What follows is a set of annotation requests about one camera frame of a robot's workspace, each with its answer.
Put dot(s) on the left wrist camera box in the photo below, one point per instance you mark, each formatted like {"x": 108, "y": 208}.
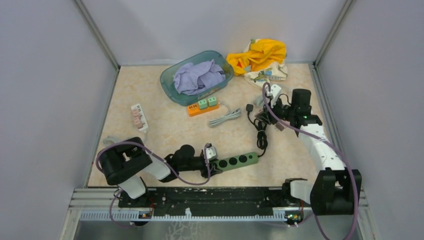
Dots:
{"x": 209, "y": 152}

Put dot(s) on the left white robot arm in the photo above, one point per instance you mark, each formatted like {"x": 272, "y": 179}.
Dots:
{"x": 121, "y": 162}

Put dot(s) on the cream dinosaur print cloth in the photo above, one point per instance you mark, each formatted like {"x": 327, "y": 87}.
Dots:
{"x": 272, "y": 68}

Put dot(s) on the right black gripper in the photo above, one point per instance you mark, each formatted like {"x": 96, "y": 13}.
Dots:
{"x": 268, "y": 116}

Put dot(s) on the green charger plug right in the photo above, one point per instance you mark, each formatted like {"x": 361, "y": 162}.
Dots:
{"x": 212, "y": 101}

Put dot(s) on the yellow cloth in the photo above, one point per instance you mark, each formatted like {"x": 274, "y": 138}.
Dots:
{"x": 260, "y": 54}

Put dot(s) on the teal plastic basin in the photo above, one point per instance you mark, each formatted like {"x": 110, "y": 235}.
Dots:
{"x": 167, "y": 76}

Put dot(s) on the orange power strip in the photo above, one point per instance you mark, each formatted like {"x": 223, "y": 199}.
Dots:
{"x": 193, "y": 110}

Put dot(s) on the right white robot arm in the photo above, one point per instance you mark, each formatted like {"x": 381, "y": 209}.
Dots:
{"x": 336, "y": 188}

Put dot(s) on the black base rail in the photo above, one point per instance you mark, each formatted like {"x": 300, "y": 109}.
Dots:
{"x": 217, "y": 204}

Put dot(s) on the green charger plug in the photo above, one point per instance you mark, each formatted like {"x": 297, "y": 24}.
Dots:
{"x": 202, "y": 104}
{"x": 212, "y": 101}

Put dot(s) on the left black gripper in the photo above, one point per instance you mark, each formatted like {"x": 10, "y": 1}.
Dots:
{"x": 213, "y": 169}

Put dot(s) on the green power strip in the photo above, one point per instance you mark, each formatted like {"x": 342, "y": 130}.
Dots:
{"x": 237, "y": 161}

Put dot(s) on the green charger plug left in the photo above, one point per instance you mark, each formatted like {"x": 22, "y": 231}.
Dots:
{"x": 202, "y": 104}

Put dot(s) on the purple cloth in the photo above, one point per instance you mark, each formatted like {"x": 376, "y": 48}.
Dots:
{"x": 193, "y": 79}

